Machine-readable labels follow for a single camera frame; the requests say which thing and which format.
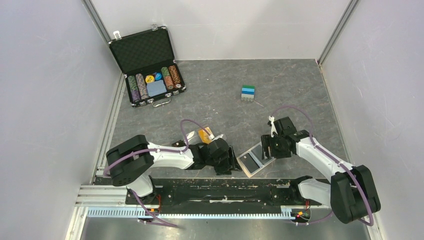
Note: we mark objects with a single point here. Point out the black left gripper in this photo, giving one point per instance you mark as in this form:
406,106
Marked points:
230,163

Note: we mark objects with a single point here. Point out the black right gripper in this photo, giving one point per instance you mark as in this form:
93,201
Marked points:
267,141

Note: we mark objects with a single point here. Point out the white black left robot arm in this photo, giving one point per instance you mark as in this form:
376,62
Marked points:
128,162

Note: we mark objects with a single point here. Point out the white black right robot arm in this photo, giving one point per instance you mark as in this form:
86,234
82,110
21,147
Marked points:
350,190

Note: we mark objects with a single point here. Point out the clear acrylic card tray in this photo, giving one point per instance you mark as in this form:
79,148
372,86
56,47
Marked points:
193,137

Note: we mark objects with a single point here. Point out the black VIP card stack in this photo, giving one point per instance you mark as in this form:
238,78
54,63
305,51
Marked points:
179,144

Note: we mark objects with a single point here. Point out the blue green block stack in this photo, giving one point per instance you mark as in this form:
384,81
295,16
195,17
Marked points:
248,93

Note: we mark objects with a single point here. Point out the black poker chip case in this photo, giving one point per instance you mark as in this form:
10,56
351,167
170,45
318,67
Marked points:
148,63

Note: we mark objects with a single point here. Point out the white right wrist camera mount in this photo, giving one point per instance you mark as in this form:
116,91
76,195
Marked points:
271,123

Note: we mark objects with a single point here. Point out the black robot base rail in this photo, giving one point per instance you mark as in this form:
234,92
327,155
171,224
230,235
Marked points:
223,196

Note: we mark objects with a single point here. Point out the white toothed cable rail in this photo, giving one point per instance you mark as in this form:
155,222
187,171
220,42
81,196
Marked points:
138,212

